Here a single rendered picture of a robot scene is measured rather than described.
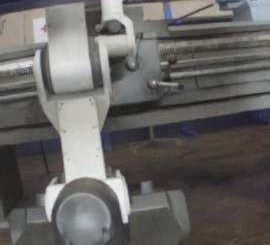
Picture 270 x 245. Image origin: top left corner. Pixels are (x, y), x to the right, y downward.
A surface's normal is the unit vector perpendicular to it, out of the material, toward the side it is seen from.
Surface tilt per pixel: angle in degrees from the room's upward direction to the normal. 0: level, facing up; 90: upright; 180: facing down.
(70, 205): 62
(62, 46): 82
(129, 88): 90
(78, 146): 77
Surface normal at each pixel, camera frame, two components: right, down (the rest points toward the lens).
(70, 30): 0.07, 0.09
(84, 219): 0.06, -0.30
